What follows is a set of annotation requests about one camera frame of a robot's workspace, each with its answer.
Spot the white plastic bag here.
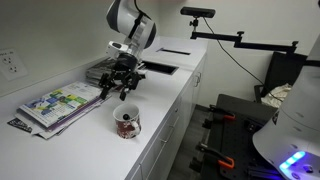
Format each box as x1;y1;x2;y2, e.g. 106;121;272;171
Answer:
260;83;293;109

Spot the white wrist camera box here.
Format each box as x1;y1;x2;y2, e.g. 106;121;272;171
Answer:
106;40;130;58

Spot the pile of white and purple papers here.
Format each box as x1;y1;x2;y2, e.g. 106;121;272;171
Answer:
14;92;113;141

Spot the black clamp with orange handle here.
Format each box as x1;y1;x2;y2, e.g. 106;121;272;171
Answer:
188;142;236;173
201;104;237;130

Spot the metal cabinet door handle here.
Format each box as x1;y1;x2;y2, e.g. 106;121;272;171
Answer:
193;71;203;89

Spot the small black printed card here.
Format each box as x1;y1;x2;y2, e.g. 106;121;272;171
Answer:
7;117;34;134

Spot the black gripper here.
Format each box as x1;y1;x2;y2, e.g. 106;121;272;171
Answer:
98;53;147;102

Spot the metal cabinet drawer handle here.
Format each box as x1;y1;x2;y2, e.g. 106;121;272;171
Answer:
160;115;180;145

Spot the stack of magazines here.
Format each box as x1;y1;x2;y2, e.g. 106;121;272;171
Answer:
85;66;116;89

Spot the dark cover magazine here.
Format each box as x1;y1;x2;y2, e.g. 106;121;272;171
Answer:
89;58;117;76

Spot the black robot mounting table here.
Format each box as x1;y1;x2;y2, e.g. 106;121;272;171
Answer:
199;93;285;180

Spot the white and red patterned mug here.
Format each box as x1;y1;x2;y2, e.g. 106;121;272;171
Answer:
112;102;142;140

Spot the black stereo camera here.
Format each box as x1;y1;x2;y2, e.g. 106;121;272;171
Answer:
180;6;217;19

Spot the colourful printed brochure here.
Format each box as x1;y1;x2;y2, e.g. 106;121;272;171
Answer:
19;81;104;129

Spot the black camera cable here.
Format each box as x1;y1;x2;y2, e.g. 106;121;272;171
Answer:
202;16;284;102

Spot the white base cabinet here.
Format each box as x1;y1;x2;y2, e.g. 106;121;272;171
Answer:
125;49;208;180

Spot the black articulated camera mount arm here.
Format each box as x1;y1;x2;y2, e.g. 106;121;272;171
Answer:
188;17;300;55

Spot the white wall power outlet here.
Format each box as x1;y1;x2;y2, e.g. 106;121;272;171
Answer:
0;48;29;81

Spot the black chair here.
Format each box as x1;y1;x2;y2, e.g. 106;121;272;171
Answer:
253;51;308;103

